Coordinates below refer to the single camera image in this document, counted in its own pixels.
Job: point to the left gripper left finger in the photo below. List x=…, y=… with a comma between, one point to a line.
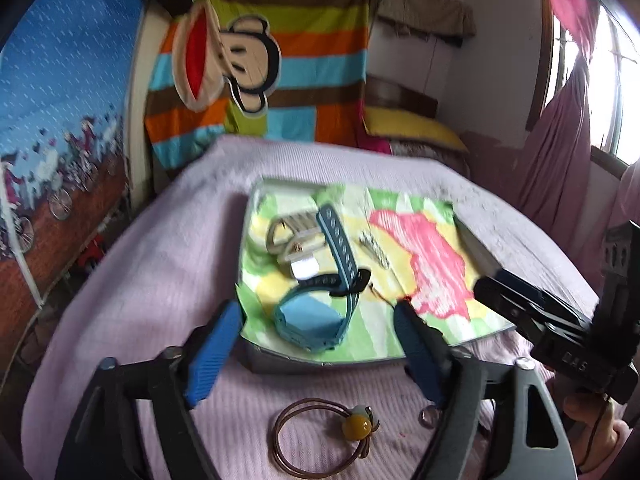
x=105, y=439

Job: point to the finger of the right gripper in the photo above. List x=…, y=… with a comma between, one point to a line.
x=533, y=311

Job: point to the brown hair tie yellow bead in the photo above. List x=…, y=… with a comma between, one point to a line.
x=350, y=429

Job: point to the blue smart watch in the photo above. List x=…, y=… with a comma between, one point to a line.
x=316, y=313

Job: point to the right hand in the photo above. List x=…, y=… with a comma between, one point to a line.
x=597, y=446

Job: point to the pink curtain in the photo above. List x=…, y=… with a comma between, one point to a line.
x=553, y=169

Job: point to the pink bed cover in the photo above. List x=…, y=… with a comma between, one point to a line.
x=179, y=261

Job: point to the silver rhinestone hair pin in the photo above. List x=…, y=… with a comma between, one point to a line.
x=371, y=246

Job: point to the floral folded quilt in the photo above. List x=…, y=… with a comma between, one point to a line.
x=456, y=161

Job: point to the shallow grey tray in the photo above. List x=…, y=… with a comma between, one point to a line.
x=360, y=269

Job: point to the yellow pillow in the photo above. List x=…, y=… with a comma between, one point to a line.
x=396, y=124

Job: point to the window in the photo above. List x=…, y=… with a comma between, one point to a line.
x=613, y=87

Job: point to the dark wooden headboard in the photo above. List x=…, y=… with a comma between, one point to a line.
x=382, y=92

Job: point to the brown hanging cloth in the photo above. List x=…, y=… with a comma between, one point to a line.
x=451, y=21

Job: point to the blue fabric wardrobe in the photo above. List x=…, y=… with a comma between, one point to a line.
x=64, y=78

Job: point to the striped monkey blanket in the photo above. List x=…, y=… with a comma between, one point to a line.
x=285, y=70

